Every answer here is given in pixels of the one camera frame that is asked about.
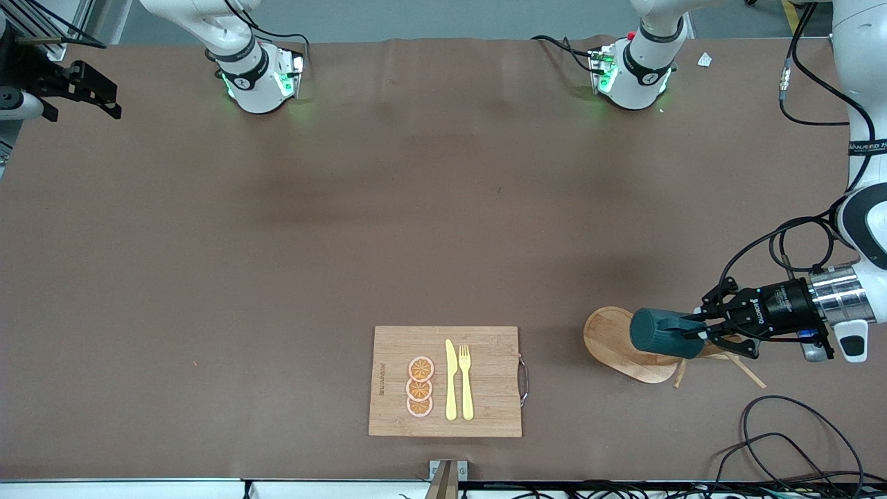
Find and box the teal cup yellow inside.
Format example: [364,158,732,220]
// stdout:
[629,308,709,360]

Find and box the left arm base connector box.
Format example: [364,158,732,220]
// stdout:
[589,45,619,95]

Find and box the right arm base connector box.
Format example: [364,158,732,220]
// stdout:
[274,47,306,98]

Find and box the wooden cup rack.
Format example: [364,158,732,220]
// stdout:
[583,306,767,389]

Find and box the brown table cover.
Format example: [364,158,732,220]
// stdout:
[0,35,887,482]

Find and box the wooden cutting board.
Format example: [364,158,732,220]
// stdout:
[368,326,529,438]

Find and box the yellow plastic fork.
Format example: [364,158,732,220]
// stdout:
[458,344,475,421]

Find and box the yellow plastic knife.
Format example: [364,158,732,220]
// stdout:
[445,339,459,421]

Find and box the aluminium frame profile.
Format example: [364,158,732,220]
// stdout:
[0,0,94,63]

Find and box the black looped cable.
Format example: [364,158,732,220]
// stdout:
[707,432,861,499]
[741,394,867,499]

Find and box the black right base cable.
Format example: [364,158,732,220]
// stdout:
[215,0,310,70]

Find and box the black base cable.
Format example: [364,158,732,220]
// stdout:
[530,34,604,73]
[215,0,310,70]

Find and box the black left base cable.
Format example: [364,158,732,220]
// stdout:
[530,34,604,73]

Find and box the aluminium post with bracket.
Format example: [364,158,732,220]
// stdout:
[424,459,468,499]

